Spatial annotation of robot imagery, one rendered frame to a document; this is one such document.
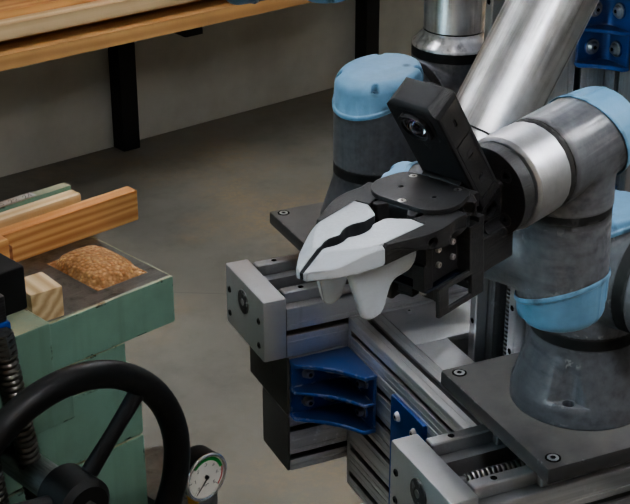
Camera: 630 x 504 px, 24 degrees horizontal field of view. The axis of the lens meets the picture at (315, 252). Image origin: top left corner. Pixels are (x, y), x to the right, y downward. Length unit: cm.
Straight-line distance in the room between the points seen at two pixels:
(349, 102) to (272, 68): 303
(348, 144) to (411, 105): 93
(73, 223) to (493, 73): 67
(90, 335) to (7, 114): 278
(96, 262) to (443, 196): 75
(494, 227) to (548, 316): 14
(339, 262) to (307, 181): 336
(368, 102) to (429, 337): 32
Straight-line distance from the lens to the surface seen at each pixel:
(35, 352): 147
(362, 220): 99
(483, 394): 161
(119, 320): 166
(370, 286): 97
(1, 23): 376
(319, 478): 293
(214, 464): 176
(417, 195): 102
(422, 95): 99
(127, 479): 176
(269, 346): 193
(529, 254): 119
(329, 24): 504
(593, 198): 116
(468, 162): 102
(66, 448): 168
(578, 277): 119
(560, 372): 155
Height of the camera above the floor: 164
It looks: 25 degrees down
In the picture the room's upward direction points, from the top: straight up
